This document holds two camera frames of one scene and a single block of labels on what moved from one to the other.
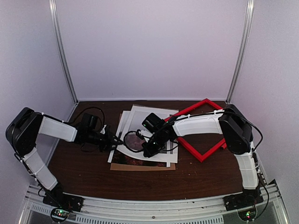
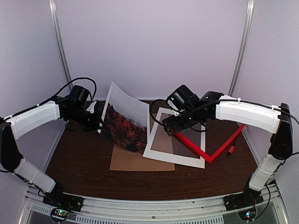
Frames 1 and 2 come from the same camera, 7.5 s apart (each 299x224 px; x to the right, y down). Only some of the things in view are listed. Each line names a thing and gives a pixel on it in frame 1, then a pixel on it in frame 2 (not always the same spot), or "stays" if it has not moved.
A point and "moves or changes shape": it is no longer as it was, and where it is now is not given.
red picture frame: (221, 143) moves or changes shape
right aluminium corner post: (239, 66) stays
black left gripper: (109, 137) -> (97, 120)
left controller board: (59, 214) stays
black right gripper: (148, 152) -> (168, 128)
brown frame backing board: (140, 167) stays
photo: (119, 158) -> (126, 120)
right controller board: (247, 214) stays
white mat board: (130, 143) -> (170, 157)
